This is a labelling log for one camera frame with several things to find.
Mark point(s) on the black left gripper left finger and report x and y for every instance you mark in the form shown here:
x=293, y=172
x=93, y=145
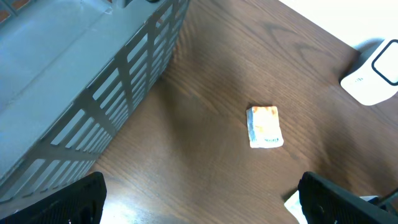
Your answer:
x=81, y=202

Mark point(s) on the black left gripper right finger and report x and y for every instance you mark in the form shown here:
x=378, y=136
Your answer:
x=311, y=181

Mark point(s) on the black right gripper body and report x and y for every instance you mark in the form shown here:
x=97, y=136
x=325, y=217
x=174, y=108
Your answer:
x=385, y=202

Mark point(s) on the teal snack pack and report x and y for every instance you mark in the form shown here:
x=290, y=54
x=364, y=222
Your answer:
x=295, y=208

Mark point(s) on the small orange packet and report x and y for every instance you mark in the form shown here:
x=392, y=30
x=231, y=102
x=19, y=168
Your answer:
x=263, y=127

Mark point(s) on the white barcode scanner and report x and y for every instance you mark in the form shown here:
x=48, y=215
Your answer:
x=373, y=77

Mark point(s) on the grey plastic mesh basket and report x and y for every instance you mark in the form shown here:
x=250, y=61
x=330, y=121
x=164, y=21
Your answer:
x=72, y=73

